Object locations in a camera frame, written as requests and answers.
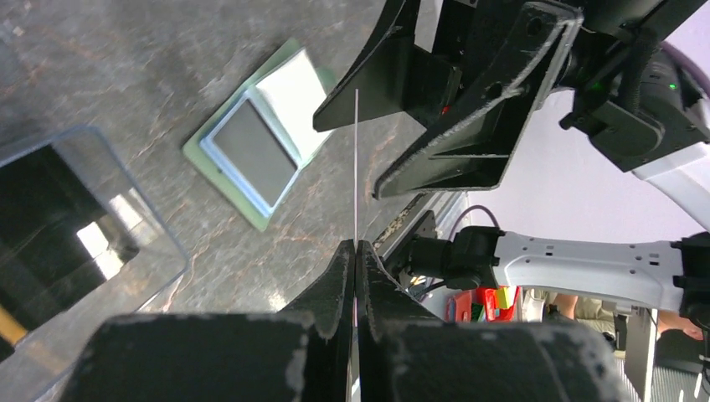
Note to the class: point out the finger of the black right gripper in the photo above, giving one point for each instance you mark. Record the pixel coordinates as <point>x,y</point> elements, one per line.
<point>390,75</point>

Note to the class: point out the clear tray with cards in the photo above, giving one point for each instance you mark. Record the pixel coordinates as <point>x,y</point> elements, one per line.
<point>80,243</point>

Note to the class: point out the red card holder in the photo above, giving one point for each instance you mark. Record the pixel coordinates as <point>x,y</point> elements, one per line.
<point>483,305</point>

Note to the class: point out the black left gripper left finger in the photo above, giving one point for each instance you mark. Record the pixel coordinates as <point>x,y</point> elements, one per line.
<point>301,353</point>

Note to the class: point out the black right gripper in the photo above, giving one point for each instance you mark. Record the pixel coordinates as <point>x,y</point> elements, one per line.
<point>502,58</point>

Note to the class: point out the green card holder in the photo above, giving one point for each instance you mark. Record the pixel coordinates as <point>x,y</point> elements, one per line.
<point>255,145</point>

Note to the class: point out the thin white credit card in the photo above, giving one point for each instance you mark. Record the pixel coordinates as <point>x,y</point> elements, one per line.
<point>355,190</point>

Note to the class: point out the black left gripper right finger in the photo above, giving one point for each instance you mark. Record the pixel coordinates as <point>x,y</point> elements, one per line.
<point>406,353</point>

